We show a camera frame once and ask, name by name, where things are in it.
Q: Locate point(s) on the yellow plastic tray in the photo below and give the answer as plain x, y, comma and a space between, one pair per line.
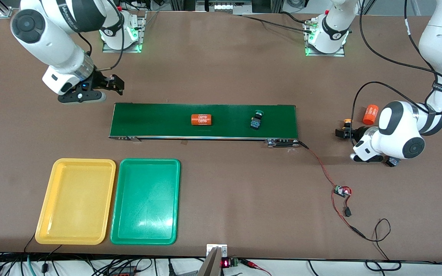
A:
77, 201

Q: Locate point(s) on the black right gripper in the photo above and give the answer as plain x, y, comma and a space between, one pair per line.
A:
101, 80

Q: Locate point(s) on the small black plug connector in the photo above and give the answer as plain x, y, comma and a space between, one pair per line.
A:
347, 211

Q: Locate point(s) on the white power strip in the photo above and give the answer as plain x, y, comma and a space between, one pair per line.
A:
225, 5

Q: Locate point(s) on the green plastic tray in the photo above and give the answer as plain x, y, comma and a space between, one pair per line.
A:
146, 201

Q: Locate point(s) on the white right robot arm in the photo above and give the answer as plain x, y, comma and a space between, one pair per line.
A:
52, 42

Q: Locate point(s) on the aluminium profile bar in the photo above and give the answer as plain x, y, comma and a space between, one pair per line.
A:
5, 9

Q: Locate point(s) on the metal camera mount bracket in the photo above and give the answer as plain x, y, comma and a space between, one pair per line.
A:
216, 260

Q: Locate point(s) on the yellow push button switch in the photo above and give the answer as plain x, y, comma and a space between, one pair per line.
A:
347, 122

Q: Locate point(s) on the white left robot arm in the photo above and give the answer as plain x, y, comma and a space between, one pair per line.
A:
397, 126

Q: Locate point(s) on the orange printed cylinder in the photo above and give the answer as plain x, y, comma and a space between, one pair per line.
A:
370, 114
201, 120

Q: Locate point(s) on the orange black power strip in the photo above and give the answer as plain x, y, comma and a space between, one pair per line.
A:
123, 271

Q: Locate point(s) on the small green circuit board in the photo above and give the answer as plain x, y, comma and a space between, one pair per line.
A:
340, 190

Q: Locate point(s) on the red digit display module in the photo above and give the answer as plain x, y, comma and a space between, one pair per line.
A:
226, 263

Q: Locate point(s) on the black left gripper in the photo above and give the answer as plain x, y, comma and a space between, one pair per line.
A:
360, 133

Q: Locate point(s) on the green conveyor belt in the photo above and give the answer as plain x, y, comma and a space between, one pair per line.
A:
225, 132

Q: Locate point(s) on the green push button switch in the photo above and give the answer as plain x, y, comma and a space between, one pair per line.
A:
392, 162
256, 122

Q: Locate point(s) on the red test lead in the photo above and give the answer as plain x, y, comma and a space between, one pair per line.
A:
253, 264

